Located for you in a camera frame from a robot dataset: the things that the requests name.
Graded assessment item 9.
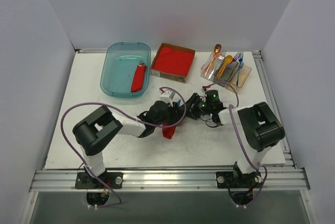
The red paper napkin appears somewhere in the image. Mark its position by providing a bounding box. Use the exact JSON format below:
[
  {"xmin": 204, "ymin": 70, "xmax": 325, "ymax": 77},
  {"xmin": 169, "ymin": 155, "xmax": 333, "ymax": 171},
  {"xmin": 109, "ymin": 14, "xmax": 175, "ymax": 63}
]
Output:
[{"xmin": 162, "ymin": 122, "xmax": 176, "ymax": 139}]

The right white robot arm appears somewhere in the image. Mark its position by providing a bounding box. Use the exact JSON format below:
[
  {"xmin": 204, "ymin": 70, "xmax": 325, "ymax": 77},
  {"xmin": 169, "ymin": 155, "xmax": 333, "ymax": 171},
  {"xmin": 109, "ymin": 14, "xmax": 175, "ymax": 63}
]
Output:
[{"xmin": 186, "ymin": 89, "xmax": 285, "ymax": 187}]

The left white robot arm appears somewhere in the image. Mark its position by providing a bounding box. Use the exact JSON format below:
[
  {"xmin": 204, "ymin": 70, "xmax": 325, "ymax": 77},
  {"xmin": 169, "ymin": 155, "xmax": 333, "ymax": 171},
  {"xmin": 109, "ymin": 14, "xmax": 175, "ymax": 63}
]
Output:
[{"xmin": 72, "ymin": 100, "xmax": 185, "ymax": 188}]

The rolled red napkin bundle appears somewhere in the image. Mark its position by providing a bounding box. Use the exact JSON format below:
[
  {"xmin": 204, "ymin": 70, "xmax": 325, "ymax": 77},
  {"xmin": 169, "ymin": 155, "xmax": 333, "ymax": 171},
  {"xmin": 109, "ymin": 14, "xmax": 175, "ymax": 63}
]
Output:
[{"xmin": 130, "ymin": 61, "xmax": 147, "ymax": 93}]

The cardboard napkin box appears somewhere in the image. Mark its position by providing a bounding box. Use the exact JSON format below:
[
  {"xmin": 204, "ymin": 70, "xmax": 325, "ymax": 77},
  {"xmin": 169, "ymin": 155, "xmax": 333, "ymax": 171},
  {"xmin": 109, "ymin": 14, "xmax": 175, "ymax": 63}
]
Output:
[{"xmin": 151, "ymin": 43, "xmax": 196, "ymax": 83}]

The red napkin stack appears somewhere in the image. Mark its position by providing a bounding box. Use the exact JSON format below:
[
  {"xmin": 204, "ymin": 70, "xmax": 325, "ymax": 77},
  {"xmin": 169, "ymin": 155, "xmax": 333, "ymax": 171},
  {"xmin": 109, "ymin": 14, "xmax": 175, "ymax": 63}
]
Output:
[{"xmin": 151, "ymin": 44, "xmax": 195, "ymax": 77}]

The clear utensil organizer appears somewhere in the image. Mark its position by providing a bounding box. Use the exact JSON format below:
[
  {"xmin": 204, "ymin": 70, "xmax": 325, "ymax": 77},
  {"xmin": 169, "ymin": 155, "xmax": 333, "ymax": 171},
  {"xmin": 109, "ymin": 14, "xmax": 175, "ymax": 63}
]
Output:
[{"xmin": 200, "ymin": 52, "xmax": 252, "ymax": 91}]

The silver fork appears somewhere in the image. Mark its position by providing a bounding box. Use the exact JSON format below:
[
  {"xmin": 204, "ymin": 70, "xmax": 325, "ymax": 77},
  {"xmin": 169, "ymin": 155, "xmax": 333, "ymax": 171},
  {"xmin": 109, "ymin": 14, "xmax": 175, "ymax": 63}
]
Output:
[{"xmin": 217, "ymin": 49, "xmax": 226, "ymax": 63}]

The yellow plastic spoon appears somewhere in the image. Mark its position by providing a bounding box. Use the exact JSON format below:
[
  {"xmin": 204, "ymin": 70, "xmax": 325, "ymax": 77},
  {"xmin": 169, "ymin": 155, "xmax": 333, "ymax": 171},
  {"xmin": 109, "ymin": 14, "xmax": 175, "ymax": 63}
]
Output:
[{"xmin": 217, "ymin": 55, "xmax": 233, "ymax": 78}]

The blue plastic fork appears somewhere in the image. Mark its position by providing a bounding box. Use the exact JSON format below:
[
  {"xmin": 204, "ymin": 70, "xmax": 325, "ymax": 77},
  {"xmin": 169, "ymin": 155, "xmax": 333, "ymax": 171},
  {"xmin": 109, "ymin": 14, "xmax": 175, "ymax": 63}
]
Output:
[{"xmin": 235, "ymin": 59, "xmax": 244, "ymax": 88}]

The copper metallic spoon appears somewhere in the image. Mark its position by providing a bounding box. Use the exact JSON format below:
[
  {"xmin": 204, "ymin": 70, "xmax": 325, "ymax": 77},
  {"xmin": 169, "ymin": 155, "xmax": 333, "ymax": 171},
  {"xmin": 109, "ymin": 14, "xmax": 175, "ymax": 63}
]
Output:
[{"xmin": 205, "ymin": 43, "xmax": 222, "ymax": 76}]

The teal plastic basin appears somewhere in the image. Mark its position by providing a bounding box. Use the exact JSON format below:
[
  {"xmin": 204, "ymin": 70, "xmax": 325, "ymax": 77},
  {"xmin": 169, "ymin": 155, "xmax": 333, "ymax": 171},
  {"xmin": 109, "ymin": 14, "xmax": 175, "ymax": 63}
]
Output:
[{"xmin": 100, "ymin": 42, "xmax": 151, "ymax": 98}]

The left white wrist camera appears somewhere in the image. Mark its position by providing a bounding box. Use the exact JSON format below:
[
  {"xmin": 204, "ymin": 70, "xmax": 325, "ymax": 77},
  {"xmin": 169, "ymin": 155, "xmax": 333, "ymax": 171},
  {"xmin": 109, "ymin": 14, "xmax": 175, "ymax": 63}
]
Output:
[{"xmin": 160, "ymin": 89, "xmax": 175, "ymax": 105}]

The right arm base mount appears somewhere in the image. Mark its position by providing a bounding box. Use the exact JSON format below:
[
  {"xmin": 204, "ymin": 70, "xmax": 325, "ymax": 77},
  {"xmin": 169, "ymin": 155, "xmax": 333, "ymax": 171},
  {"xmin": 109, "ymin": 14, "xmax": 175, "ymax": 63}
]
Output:
[{"xmin": 216, "ymin": 166, "xmax": 263, "ymax": 189}]

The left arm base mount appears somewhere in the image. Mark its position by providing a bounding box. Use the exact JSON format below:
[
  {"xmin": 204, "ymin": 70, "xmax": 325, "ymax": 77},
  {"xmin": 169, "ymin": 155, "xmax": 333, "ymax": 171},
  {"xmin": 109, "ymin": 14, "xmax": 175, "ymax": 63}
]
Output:
[{"xmin": 74, "ymin": 170, "xmax": 124, "ymax": 189}]

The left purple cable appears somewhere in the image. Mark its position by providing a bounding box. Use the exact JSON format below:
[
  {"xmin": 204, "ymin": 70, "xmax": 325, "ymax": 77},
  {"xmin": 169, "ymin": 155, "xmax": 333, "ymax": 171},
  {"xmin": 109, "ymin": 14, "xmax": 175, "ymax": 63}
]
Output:
[{"xmin": 60, "ymin": 86, "xmax": 187, "ymax": 207}]

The aluminium frame rail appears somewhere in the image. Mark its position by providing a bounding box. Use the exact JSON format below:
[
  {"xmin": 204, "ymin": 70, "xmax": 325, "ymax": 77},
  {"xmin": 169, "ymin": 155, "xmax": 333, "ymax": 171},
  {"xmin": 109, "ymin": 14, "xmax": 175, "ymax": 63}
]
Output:
[{"xmin": 28, "ymin": 48, "xmax": 311, "ymax": 193}]

